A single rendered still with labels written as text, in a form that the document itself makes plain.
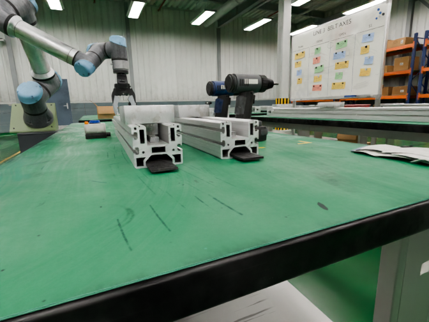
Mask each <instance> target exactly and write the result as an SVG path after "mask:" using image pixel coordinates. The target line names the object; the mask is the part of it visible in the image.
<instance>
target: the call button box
mask: <svg viewBox="0 0 429 322"><path fill-rule="evenodd" d="M84 131H85V137H86V139H102V138H107V136H111V135H110V132H106V127H105V123H89V124H88V125H84Z"/></svg>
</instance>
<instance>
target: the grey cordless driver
mask: <svg viewBox="0 0 429 322"><path fill-rule="evenodd" d="M274 85H279V83H274V81H273V80H272V79H268V78H267V77H266V76H265V75H258V74H242V73H233V74H228V75H227V76H226V78H225V89H226V90H227V92H228V93H239V96H237V97H236V104H235V110H234V113H235V115H236V117H235V118H237V119H251V116H252V105H253V104H254V103H255V95H254V93H263V92H265V91H266V90H267V89H271V88H273V86H274ZM255 129H256V130H259V138H258V139H255V142H256V141H265V140H266V137H267V128H266V126H262V122H261V121H259V126H255Z"/></svg>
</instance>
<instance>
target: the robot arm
mask: <svg viewBox="0 0 429 322"><path fill-rule="evenodd" d="M37 11H38V5H37V4H36V1H35V0H0V32H2V33H4V34H6V35H8V36H10V37H12V38H15V37H17V38H19V40H20V42H21V44H22V47H23V49H24V52H25V53H26V56H27V59H28V61H29V64H30V65H31V68H32V71H31V77H32V78H33V81H27V82H23V83H22V84H20V85H19V86H18V88H17V96H18V99H19V100H20V103H21V105H22V108H23V110H24V113H23V120H24V123H25V124H26V125H27V126H29V127H31V128H45V127H47V126H49V125H51V124H52V122H53V121H54V116H53V113H52V112H51V111H50V110H49V108H48V107H47V104H46V101H47V100H48V99H49V98H50V97H51V96H52V95H53V94H54V93H55V92H56V91H58V90H59V88H60V87H61V86H62V83H63V82H62V78H61V76H60V75H58V74H57V72H56V71H55V70H53V69H52V68H50V66H49V63H48V61H47V58H46V55H45V52H46V53H48V54H50V55H52V56H54V57H56V58H58V59H60V60H62V61H64V62H66V63H68V64H70V65H72V66H74V69H75V71H76V72H77V73H78V74H79V75H80V76H82V77H88V76H90V75H91V74H92V73H94V72H95V70H96V69H97V68H98V67H99V66H100V65H101V64H102V63H103V62H104V60H105V59H111V60H112V63H111V64H110V65H113V66H112V69H113V73H114V74H117V76H116V77H117V84H114V89H113V92H112V105H113V110H114V113H115V115H117V108H118V102H119V101H120V98H119V97H118V96H125V95H126V96H128V94H129V97H128V101H129V102H130V103H131V105H136V99H135V93H134V92H133V89H132V88H131V89H130V87H131V86H130V84H129V83H128V79H127V76H126V74H128V70H129V67H128V55H127V46H126V39H125V37H123V36H119V35H112V36H110V37H109V42H101V43H92V44H89V45H88V46H87V49H86V51H87V52H86V53H83V52H81V51H79V50H77V49H75V48H73V47H72V46H70V45H68V44H66V43H64V42H62V41H61V40H58V39H57V38H54V37H53V36H50V35H49V34H47V33H45V32H43V31H41V30H39V29H37V28H36V27H35V26H36V25H37V20H36V17H35V14H36V13H37Z"/></svg>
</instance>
